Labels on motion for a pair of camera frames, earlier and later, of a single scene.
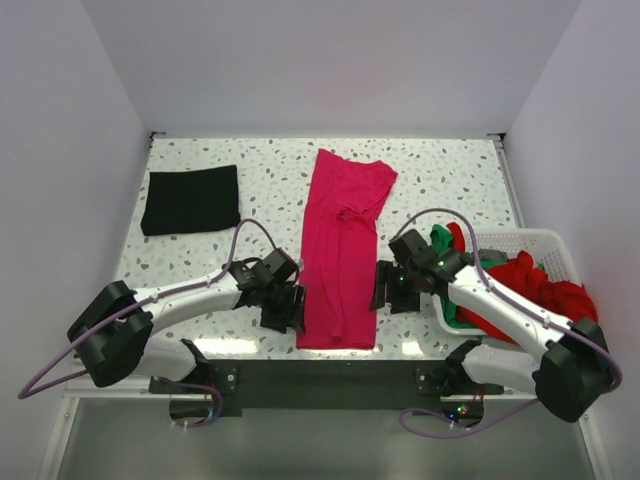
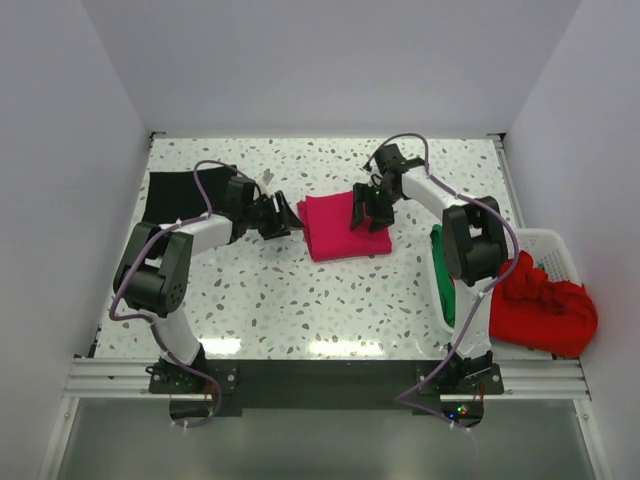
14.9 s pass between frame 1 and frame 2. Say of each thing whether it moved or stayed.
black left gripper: moved
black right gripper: moved
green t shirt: stayed
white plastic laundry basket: stayed
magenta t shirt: moved
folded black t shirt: stayed
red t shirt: stayed
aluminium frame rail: stayed
